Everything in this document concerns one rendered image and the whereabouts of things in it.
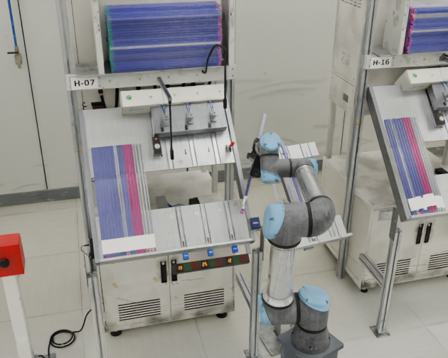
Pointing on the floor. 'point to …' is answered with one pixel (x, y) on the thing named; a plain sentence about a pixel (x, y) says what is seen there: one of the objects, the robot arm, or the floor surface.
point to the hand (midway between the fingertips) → (253, 161)
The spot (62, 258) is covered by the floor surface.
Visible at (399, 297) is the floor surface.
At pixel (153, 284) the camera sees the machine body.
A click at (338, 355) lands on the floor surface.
